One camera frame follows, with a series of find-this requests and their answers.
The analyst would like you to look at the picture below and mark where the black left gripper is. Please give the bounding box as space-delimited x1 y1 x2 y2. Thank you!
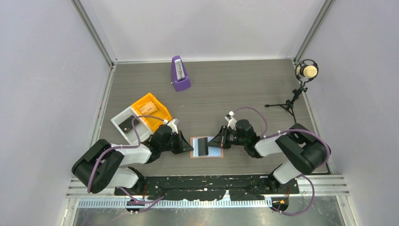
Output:
160 130 193 154

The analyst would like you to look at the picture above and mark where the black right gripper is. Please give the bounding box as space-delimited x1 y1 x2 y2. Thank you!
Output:
207 125 247 149

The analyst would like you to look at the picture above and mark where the orange leather card holder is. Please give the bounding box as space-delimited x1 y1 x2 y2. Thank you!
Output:
190 137 224 159

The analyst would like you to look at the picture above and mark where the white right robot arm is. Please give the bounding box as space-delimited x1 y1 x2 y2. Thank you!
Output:
207 120 331 193

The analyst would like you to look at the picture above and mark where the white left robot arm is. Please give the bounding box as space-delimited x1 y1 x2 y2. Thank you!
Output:
71 125 193 195

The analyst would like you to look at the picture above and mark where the card in yellow bin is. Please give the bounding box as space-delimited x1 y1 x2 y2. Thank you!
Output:
139 101 158 115

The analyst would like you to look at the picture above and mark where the black card in white bin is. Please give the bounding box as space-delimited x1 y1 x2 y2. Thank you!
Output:
118 115 139 133

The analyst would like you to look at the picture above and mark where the yellow plastic bin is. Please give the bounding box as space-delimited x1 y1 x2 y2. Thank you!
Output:
131 93 172 132

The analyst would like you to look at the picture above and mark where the white plastic bin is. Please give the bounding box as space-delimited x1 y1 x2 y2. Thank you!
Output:
111 106 153 145

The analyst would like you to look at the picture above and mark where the purple metronome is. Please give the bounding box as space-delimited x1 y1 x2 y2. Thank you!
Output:
170 56 191 92

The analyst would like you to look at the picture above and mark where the black microphone tripod stand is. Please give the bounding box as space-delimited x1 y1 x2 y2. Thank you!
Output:
264 81 308 124

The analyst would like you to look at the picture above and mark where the beige foam microphone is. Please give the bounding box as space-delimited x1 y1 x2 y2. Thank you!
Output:
295 59 319 81

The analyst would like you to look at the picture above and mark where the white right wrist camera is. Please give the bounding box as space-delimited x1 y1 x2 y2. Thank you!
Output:
224 111 237 130

